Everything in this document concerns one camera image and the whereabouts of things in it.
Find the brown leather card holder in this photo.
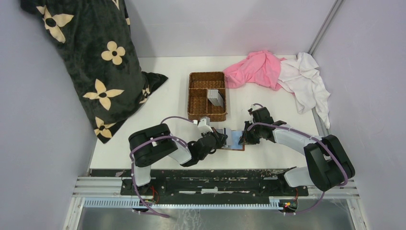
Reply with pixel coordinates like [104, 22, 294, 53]
[216, 128, 245, 151]

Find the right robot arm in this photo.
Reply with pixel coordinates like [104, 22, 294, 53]
[239, 104, 355, 196]

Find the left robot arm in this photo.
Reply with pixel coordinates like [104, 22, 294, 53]
[128, 124, 228, 195]

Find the grey card stack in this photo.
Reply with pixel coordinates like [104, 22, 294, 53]
[207, 89, 225, 108]

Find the brown woven basket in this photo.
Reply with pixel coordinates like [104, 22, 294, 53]
[187, 71, 227, 122]

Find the pink cloth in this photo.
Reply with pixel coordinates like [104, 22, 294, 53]
[223, 50, 285, 91]

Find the white cloth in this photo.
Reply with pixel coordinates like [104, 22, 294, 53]
[278, 52, 330, 129]

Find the black floral pillow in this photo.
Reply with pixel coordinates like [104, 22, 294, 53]
[20, 0, 168, 143]

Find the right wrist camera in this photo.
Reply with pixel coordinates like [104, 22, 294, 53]
[248, 103, 263, 112]

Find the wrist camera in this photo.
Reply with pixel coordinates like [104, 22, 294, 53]
[248, 103, 263, 112]
[193, 116, 213, 134]

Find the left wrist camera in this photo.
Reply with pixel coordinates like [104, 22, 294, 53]
[193, 116, 213, 134]

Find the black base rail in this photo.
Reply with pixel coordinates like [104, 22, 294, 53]
[120, 169, 310, 201]

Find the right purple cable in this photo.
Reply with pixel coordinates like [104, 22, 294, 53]
[246, 103, 350, 215]

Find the purple cable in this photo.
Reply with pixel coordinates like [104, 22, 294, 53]
[129, 115, 199, 218]
[246, 103, 350, 215]

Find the grey cable duct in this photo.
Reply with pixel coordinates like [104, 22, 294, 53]
[83, 197, 283, 211]

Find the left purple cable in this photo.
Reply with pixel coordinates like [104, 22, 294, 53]
[129, 115, 199, 218]

